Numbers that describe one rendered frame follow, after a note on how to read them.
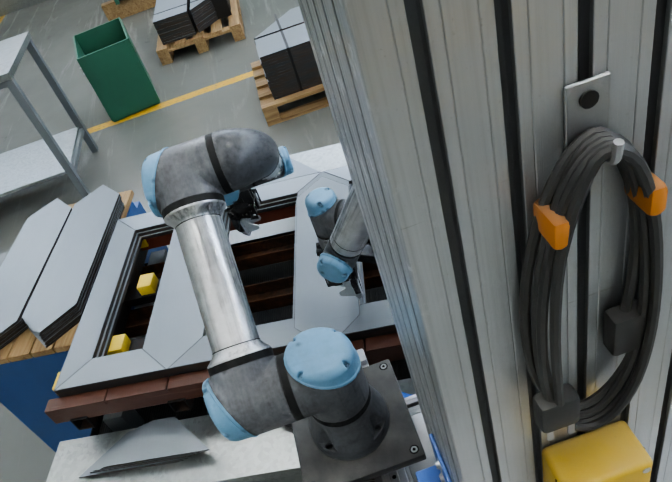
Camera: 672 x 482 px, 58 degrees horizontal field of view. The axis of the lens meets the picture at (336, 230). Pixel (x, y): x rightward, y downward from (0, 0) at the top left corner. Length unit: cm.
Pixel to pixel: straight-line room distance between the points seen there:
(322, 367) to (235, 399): 15
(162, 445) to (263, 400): 77
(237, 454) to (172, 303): 49
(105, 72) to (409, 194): 481
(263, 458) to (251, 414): 63
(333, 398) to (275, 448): 65
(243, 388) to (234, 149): 41
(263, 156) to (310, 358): 38
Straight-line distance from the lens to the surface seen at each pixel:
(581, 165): 38
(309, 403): 103
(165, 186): 111
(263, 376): 104
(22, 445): 315
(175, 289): 192
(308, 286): 172
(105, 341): 195
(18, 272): 242
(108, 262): 218
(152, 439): 179
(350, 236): 120
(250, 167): 111
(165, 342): 179
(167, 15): 597
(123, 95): 520
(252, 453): 168
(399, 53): 32
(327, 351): 102
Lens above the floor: 204
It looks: 40 degrees down
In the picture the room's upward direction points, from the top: 19 degrees counter-clockwise
